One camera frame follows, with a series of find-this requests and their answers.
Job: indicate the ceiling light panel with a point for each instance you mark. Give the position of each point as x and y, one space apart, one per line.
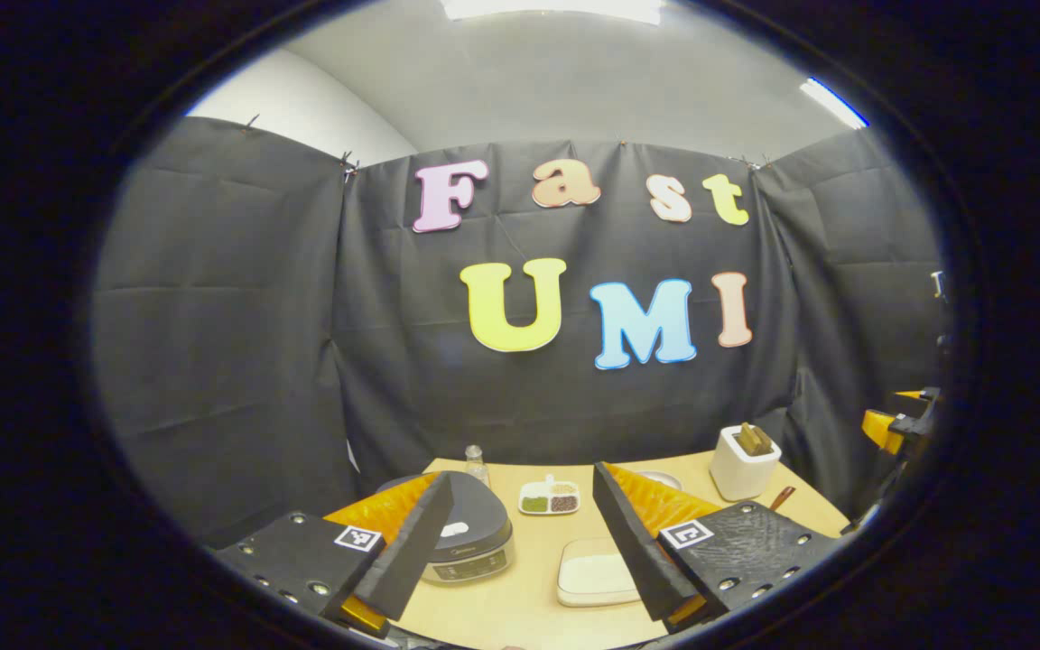
556 9
834 102

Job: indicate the small clear glass bottle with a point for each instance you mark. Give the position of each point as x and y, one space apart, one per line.
477 465

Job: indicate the black backdrop cloth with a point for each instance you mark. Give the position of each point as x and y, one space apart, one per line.
213 361

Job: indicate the white divided bean dish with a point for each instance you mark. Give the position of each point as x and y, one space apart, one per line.
549 499

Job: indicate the black and cream rice cooker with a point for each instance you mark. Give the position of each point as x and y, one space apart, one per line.
475 533

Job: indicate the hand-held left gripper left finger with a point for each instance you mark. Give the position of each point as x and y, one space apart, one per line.
412 542

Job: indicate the round white plate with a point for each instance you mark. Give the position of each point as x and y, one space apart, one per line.
660 478

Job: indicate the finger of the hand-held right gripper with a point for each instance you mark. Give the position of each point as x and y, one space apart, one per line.
881 429

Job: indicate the white toaster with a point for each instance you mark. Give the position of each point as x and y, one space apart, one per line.
741 474

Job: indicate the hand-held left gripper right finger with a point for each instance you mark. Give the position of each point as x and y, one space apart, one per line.
628 551

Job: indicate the brown wooden spoon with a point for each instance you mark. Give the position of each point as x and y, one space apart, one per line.
782 498

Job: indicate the brown toast slice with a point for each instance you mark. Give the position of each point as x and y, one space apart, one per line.
762 441
746 440

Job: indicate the clear box of white rice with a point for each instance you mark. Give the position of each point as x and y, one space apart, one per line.
597 573

